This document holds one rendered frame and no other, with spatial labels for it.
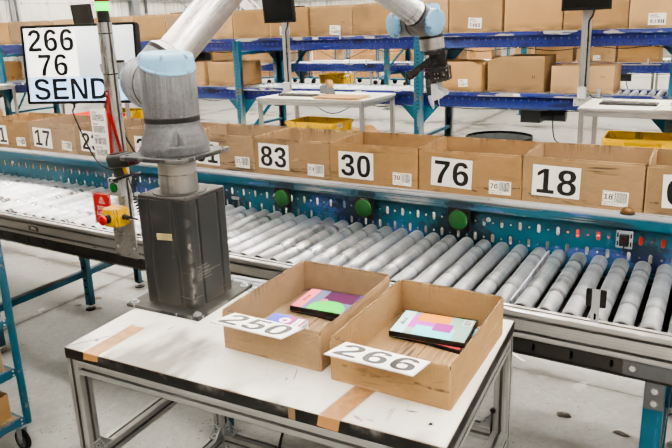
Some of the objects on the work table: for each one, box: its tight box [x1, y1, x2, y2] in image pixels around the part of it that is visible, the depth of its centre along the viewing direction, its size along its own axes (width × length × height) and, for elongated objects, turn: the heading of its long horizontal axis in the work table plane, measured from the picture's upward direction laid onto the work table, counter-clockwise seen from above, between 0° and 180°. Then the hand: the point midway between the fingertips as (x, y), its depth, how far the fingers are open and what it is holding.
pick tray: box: [330, 279, 504, 411], centre depth 153 cm, size 28×38×10 cm
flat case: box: [389, 309, 478, 349], centre depth 162 cm, size 14×19×2 cm
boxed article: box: [266, 313, 309, 329], centre depth 164 cm, size 6×10×5 cm, turn 69°
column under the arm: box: [127, 183, 253, 322], centre depth 189 cm, size 26×26×33 cm
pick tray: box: [222, 260, 390, 372], centre depth 170 cm, size 28×38×10 cm
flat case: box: [290, 288, 363, 318], centre depth 178 cm, size 14×19×2 cm
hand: (433, 104), depth 249 cm, fingers open, 5 cm apart
